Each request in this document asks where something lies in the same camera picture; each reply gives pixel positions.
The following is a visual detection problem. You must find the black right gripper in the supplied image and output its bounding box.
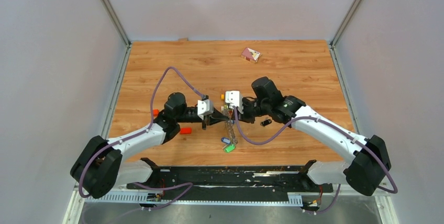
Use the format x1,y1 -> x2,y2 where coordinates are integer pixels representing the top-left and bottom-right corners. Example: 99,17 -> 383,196
231,97 -> 270,124

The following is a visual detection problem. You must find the chain of metal keyrings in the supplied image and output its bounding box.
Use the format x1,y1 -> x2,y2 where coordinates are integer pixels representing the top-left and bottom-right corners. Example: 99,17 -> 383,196
221,106 -> 239,147

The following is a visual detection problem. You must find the key with black tag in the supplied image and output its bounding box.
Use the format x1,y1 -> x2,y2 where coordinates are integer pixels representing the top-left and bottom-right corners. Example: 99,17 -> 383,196
260,119 -> 272,127

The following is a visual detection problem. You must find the blue key tag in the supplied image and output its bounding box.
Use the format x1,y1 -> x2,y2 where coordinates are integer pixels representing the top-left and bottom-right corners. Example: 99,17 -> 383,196
221,137 -> 231,145

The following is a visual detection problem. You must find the green key tag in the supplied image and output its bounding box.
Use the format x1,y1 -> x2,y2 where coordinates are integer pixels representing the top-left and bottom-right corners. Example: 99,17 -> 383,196
224,144 -> 236,153

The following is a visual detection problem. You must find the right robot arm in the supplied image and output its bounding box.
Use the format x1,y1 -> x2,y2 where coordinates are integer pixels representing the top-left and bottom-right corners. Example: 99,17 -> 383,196
225,76 -> 398,196

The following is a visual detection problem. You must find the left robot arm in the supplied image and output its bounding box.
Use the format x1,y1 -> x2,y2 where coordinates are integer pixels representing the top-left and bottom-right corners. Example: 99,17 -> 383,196
70,92 -> 229,198

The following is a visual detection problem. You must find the small red toy brick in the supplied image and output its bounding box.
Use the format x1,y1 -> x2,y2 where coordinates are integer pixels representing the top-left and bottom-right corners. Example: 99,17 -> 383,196
180,127 -> 192,135

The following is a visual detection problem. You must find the red patterned card box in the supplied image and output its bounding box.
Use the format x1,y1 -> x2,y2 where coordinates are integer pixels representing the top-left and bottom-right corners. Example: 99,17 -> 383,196
241,47 -> 262,63

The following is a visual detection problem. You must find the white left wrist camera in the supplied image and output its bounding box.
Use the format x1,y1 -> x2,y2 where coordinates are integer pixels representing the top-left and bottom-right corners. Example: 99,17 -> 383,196
196,99 -> 214,120

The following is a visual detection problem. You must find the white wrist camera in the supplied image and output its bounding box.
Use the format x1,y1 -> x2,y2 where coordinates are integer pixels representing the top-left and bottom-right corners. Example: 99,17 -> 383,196
224,91 -> 243,114
196,99 -> 214,120

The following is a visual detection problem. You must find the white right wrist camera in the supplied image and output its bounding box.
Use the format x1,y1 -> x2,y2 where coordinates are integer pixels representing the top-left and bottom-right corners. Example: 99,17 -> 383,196
224,91 -> 243,114

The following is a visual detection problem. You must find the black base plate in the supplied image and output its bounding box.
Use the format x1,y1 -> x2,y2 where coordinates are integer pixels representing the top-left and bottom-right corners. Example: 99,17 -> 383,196
144,165 -> 334,202

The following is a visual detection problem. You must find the aluminium frame post right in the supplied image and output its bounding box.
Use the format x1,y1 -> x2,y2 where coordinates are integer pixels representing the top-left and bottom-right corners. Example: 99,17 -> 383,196
330,0 -> 363,48

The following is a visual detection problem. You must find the aluminium frame post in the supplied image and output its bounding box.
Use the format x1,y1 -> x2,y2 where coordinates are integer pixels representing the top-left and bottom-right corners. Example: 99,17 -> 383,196
330,0 -> 363,48
100,0 -> 131,48

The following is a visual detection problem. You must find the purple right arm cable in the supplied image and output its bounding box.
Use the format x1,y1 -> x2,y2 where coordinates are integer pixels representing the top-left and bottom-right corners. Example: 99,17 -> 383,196
234,107 -> 398,215

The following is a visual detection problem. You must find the aluminium frame post left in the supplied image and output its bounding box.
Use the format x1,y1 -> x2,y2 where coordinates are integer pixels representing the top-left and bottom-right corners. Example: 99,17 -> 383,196
100,0 -> 131,48

